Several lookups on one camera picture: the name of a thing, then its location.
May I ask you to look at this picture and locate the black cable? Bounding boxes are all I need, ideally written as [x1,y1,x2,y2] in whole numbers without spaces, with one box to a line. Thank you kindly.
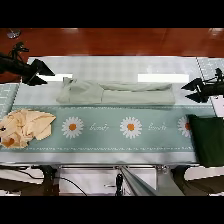
[55,175,88,197]

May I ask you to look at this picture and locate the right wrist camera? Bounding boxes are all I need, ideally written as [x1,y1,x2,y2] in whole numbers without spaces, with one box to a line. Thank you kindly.
[214,67,224,84]

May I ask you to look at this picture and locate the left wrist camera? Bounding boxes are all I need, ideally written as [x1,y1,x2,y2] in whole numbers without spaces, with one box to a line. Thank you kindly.
[8,41,30,64]

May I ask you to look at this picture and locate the dark green garment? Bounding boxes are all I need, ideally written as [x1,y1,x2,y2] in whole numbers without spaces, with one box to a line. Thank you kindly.
[187,113,224,168]

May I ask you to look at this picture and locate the silver frame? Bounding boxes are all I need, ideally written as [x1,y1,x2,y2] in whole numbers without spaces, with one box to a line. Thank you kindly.
[0,162,224,197]

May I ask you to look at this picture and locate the pale green shirt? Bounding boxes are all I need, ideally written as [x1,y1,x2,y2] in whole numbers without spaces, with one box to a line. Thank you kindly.
[55,76,177,106]

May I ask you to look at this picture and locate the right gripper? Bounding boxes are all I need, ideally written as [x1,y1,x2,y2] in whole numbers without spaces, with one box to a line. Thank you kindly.
[181,77,216,104]

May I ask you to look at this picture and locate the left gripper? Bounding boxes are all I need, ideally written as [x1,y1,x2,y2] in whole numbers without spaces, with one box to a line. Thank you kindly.
[20,58,56,87]

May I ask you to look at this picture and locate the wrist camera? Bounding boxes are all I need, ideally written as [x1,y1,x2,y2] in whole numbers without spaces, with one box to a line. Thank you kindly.
[8,41,30,64]
[214,67,224,84]

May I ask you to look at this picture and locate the cream yellow garment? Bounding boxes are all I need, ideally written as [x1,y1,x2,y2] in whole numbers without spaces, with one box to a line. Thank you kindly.
[0,108,57,150]

